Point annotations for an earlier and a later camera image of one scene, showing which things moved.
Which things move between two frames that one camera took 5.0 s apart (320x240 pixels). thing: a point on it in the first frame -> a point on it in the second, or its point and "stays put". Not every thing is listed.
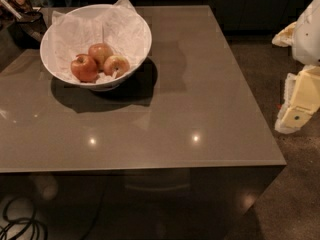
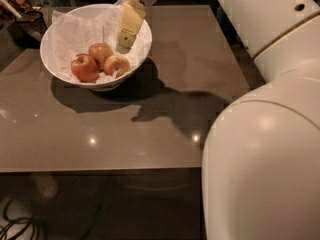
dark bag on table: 25,22 stays put
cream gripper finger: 301,100 -> 132,17
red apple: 116,64 stays put
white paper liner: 70,35 stays put
